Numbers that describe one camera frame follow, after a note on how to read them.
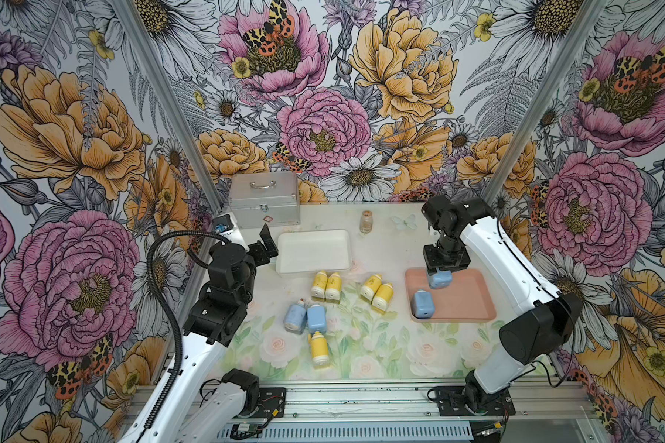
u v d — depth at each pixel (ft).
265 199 3.45
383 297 2.82
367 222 3.67
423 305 2.77
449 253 2.13
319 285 2.92
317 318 2.75
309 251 3.45
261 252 2.01
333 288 2.91
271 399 2.44
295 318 2.67
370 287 2.91
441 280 2.50
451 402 2.43
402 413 2.40
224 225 1.83
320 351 2.49
